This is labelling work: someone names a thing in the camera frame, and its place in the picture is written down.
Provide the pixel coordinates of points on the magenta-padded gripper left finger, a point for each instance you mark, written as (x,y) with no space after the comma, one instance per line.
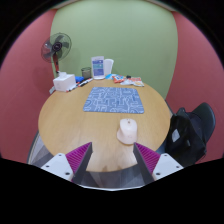
(63,165)

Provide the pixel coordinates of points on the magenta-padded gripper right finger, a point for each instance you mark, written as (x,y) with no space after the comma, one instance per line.
(163,165)

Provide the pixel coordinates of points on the pale pink computer mouse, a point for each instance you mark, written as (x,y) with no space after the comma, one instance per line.
(127,131)

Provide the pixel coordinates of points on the blue patterned mouse pad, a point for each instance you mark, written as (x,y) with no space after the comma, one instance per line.
(113,100)

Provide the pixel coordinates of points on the black bag with white tag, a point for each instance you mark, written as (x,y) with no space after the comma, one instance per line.
(181,143)

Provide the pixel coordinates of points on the red whiteboard marker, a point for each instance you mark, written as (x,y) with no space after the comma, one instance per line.
(72,88)

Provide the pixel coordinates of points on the white tissue box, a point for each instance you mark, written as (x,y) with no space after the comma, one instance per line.
(63,83)

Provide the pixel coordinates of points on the black whiteboard marker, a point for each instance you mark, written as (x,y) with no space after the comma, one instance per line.
(85,82)

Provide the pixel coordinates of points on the blue whiteboard eraser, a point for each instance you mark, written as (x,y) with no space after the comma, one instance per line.
(79,79)

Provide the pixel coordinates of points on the white and orange snack packet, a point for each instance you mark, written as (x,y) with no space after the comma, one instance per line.
(136,81)

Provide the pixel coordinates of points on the dark mesh pen cup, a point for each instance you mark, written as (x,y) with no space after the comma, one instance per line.
(86,73)

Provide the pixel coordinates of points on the light blue packet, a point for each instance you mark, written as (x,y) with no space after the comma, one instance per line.
(110,76)

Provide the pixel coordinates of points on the black standing fan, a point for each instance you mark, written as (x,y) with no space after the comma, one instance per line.
(56,46)

